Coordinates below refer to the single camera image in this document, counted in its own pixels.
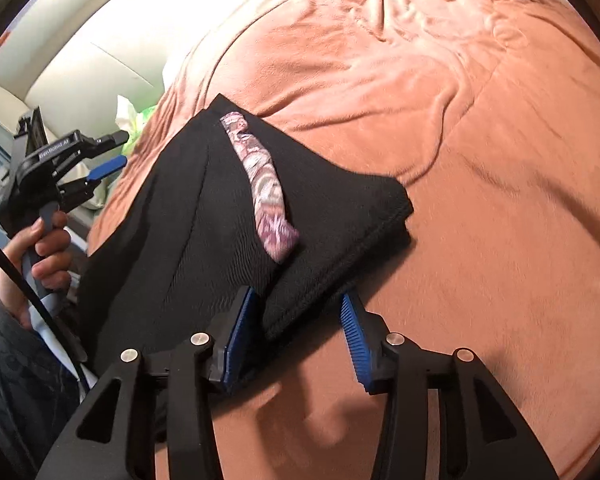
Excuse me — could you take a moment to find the cream padded headboard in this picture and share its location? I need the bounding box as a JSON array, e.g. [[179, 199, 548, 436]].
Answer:
[[0, 0, 261, 143]]

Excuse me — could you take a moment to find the black cable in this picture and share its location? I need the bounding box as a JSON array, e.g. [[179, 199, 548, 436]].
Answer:
[[0, 230, 92, 392]]

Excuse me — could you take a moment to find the person's left hand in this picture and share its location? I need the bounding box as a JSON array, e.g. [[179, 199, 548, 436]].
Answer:
[[0, 209, 74, 332]]

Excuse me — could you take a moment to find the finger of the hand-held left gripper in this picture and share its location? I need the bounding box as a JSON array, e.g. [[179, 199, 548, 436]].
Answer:
[[82, 129, 131, 155], [57, 155, 129, 212]]

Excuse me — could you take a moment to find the orange blanket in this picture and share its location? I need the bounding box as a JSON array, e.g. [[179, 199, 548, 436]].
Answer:
[[87, 0, 600, 480]]

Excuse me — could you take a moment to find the person's left forearm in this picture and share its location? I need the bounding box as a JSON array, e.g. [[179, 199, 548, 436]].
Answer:
[[0, 302, 88, 480]]

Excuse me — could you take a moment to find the black garment with patterned trim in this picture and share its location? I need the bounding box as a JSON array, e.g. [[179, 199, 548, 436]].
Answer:
[[202, 94, 414, 343]]

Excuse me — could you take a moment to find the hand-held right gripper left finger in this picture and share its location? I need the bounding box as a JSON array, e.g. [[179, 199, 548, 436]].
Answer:
[[35, 286, 262, 480]]

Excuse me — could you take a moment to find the green white bag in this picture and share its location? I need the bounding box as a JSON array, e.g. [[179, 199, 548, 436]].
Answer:
[[113, 93, 158, 134]]

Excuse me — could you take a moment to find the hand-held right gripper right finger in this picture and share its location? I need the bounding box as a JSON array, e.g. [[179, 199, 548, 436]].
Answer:
[[340, 291, 561, 480]]

